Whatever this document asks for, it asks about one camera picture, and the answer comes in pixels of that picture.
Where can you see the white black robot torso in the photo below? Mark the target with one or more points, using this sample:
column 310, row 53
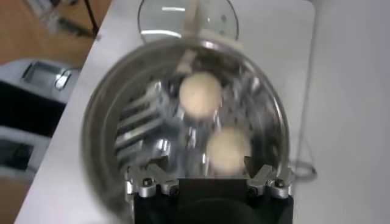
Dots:
column 18, row 106

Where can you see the white steamed baozi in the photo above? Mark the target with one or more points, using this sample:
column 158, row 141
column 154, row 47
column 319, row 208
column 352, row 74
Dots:
column 228, row 150
column 200, row 94

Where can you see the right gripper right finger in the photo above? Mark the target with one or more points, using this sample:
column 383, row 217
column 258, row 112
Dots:
column 278, row 185

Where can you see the steel steamer basket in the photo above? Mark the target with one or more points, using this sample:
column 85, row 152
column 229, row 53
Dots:
column 100, row 121

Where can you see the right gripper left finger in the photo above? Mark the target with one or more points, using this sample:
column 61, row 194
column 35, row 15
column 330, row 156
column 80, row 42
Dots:
column 143, row 182

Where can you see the glass pot lid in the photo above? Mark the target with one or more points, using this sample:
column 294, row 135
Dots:
column 158, row 18

